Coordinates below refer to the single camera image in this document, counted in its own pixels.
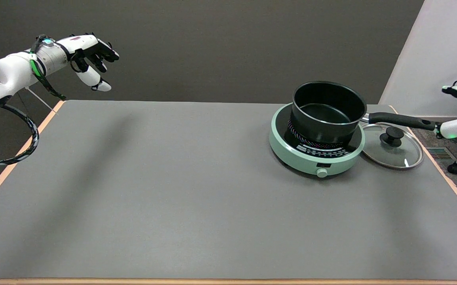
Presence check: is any black pot with handle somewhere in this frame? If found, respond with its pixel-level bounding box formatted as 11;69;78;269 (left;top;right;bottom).
290;81;437;145

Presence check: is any glass pot lid black knob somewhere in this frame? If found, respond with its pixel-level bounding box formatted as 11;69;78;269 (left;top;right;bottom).
360;123;424;170

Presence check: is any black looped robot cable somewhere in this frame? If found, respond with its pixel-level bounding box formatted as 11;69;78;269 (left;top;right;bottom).
0;104;40;167

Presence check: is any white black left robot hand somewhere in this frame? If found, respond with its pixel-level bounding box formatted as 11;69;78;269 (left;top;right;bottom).
56;33;120;92

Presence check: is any black green wrist cable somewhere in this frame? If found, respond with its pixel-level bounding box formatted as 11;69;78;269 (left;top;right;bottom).
30;35;67;101

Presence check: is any mint green induction cooker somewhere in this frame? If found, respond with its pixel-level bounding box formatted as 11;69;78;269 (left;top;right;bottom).
268;103;366;178

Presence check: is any metal floor vent grille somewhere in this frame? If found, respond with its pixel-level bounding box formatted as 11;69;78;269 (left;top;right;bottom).
427;146;457;161

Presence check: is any gray table mat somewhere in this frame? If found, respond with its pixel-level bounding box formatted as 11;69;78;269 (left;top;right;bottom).
0;100;457;280

